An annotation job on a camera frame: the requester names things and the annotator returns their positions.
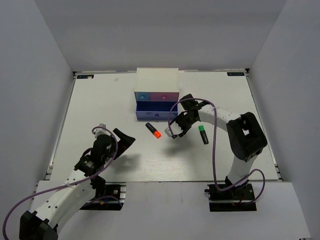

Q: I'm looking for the white drawer organizer box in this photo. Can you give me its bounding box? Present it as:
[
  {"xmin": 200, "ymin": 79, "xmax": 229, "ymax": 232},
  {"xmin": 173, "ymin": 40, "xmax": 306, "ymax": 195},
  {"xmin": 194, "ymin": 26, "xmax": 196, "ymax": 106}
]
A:
[{"xmin": 134, "ymin": 67, "xmax": 179, "ymax": 93}]

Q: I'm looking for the right corner label sticker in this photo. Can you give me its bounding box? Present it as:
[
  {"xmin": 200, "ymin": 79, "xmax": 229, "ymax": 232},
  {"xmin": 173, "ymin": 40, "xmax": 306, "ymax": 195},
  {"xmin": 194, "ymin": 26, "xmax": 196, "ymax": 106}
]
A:
[{"xmin": 227, "ymin": 72, "xmax": 245, "ymax": 77}]

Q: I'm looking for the left corner label sticker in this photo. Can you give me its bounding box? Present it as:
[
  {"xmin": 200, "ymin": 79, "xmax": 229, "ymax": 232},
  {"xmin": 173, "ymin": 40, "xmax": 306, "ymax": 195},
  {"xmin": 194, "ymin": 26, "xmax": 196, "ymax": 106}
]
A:
[{"xmin": 76, "ymin": 74, "xmax": 94, "ymax": 79}]

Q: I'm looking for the orange cap highlighter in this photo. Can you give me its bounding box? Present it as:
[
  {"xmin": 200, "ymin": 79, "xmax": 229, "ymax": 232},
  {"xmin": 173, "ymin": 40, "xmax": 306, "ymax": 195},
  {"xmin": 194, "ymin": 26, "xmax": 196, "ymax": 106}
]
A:
[{"xmin": 145, "ymin": 122, "xmax": 162, "ymax": 139}]

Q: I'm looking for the corner label sticker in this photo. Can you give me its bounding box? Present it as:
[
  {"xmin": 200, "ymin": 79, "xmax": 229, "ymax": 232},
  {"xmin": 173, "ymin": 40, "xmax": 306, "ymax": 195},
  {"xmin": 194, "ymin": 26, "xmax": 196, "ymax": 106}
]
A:
[
  {"xmin": 227, "ymin": 72, "xmax": 245, "ymax": 77},
  {"xmin": 76, "ymin": 74, "xmax": 94, "ymax": 79}
]

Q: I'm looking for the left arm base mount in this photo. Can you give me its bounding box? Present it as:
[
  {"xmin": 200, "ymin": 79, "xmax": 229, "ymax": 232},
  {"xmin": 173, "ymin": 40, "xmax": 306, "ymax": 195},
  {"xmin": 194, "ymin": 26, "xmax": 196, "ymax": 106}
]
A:
[{"xmin": 80, "ymin": 182, "xmax": 127, "ymax": 211}]

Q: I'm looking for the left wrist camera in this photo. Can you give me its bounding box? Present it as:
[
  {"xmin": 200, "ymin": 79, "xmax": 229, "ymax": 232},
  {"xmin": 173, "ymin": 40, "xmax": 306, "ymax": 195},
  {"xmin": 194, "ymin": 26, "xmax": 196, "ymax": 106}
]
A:
[{"xmin": 91, "ymin": 123, "xmax": 109, "ymax": 139}]

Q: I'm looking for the small blue drawer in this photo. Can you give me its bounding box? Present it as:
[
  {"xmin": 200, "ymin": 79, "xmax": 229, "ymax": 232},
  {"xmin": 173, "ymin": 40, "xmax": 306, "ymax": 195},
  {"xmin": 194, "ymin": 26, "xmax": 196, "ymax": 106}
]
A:
[{"xmin": 134, "ymin": 91, "xmax": 150, "ymax": 101}]

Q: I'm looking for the pink drawer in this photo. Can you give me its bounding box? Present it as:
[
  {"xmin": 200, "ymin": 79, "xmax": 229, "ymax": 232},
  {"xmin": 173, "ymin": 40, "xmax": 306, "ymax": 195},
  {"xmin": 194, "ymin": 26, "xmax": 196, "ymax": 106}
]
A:
[{"xmin": 149, "ymin": 92, "xmax": 179, "ymax": 102}]

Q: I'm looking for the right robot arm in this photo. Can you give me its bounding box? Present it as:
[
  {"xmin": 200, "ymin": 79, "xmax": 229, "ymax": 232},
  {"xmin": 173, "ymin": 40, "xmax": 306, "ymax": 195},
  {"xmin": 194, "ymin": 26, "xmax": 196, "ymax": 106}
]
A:
[{"xmin": 165, "ymin": 94, "xmax": 268, "ymax": 200}]

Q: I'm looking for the wide blue drawer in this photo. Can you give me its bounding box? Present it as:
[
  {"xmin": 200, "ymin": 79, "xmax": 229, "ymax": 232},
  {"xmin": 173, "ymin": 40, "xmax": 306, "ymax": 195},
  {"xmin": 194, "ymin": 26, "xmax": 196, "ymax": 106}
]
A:
[{"xmin": 135, "ymin": 101, "xmax": 178, "ymax": 121}]

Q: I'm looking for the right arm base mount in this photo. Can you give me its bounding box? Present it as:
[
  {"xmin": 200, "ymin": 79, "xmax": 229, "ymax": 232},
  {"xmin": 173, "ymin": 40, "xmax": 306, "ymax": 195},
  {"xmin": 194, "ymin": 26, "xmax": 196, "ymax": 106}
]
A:
[{"xmin": 204, "ymin": 183, "xmax": 257, "ymax": 212}]

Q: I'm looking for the green cap highlighter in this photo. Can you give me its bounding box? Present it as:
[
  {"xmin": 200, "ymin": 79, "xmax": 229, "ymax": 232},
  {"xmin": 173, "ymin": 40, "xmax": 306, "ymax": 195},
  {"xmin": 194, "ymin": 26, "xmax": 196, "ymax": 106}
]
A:
[{"xmin": 198, "ymin": 125, "xmax": 209, "ymax": 145}]

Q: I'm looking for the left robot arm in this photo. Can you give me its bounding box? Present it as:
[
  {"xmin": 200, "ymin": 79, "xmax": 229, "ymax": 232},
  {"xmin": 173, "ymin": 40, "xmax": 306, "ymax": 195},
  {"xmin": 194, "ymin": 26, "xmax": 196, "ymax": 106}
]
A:
[{"xmin": 19, "ymin": 124, "xmax": 136, "ymax": 240}]

